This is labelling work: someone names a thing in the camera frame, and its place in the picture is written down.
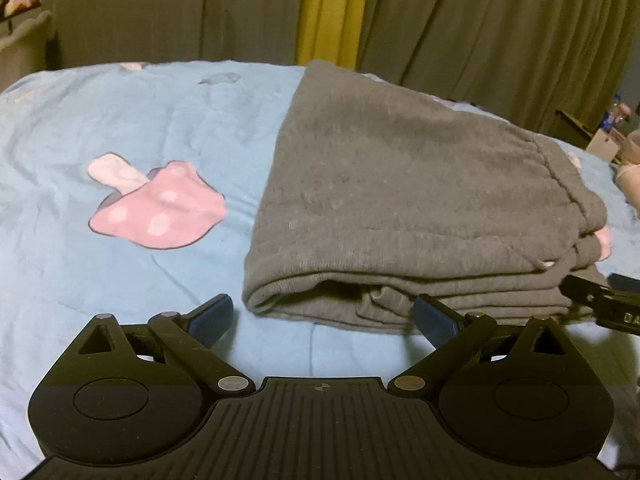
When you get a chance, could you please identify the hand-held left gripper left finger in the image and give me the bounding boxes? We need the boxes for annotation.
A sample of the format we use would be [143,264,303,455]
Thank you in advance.
[65,294,253,396]

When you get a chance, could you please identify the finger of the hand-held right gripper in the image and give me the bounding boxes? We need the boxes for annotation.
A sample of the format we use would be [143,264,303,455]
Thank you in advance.
[560,273,615,311]

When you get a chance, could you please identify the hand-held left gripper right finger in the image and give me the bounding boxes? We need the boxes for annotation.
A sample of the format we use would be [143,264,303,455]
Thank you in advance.
[392,294,582,395]

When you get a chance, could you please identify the grey pants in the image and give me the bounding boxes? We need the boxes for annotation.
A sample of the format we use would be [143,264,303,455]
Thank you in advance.
[242,58,610,336]

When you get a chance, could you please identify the cardboard box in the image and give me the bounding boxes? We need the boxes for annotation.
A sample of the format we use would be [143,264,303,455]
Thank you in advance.
[584,127,624,164]

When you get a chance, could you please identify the plastic bottle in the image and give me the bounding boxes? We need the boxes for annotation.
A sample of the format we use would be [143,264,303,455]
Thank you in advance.
[599,92,632,132]

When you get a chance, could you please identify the blue printed blanket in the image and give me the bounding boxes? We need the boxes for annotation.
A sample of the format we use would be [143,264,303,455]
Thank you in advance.
[0,60,640,480]

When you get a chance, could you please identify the yellow curtain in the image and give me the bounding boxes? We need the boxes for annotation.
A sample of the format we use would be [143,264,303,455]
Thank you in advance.
[295,0,372,70]

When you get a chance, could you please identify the grey armchair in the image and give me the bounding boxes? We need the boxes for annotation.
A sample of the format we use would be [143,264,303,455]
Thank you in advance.
[0,10,57,92]

